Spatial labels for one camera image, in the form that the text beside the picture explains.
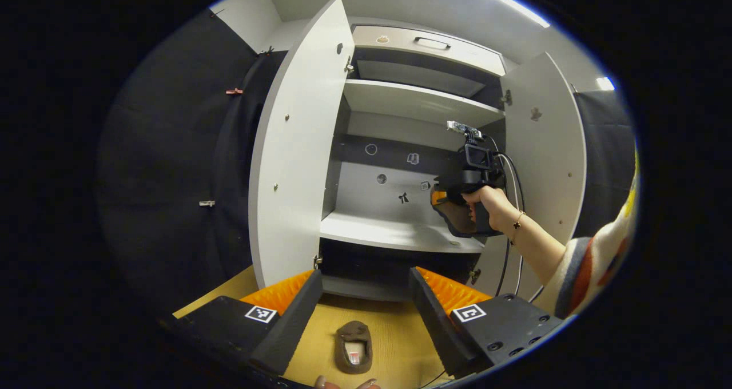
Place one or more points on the white shoe cabinet door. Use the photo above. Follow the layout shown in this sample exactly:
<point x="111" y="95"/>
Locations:
<point x="297" y="149"/>
<point x="549" y="149"/>

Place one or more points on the beige cabinet drawer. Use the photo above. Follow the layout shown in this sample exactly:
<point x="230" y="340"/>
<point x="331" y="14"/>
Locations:
<point x="400" y="43"/>

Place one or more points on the brown fuzzy shoe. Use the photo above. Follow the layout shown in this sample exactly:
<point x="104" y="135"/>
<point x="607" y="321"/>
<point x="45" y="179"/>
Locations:
<point x="353" y="349"/>
<point x="457" y="220"/>

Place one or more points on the black clip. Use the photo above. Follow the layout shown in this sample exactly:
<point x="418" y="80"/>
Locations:
<point x="265" y="50"/>
<point x="216" y="12"/>

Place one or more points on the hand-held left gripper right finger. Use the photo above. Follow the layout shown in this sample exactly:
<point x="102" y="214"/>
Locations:
<point x="437" y="320"/>

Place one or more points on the red clip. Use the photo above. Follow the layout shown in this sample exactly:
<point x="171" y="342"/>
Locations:
<point x="233" y="91"/>

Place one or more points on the white grey shoe cabinet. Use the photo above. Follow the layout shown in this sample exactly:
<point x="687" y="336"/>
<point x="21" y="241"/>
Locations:
<point x="412" y="100"/>

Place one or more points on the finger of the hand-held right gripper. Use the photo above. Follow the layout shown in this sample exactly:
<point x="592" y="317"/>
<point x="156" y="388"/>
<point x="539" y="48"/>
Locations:
<point x="438" y="198"/>

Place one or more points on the black backdrop cloth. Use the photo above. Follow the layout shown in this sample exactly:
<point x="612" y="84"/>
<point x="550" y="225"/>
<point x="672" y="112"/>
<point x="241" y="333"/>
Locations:
<point x="166" y="149"/>
<point x="603" y="160"/>

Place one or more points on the metal door hinge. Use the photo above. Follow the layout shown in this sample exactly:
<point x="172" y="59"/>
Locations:
<point x="473" y="274"/>
<point x="506" y="97"/>
<point x="316" y="260"/>
<point x="348" y="64"/>

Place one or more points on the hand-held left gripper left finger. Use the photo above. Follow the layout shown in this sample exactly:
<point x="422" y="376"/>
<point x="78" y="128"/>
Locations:
<point x="291" y="326"/>

